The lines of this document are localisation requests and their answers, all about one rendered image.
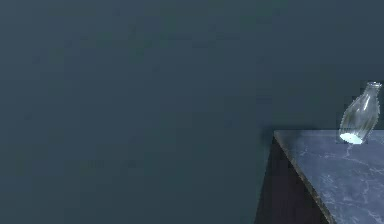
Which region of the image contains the clear glass bottle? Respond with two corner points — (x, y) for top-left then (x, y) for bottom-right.
(337, 81), (383, 146)

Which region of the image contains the dark marble-top counter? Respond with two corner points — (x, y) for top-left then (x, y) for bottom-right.
(253, 129), (384, 224)

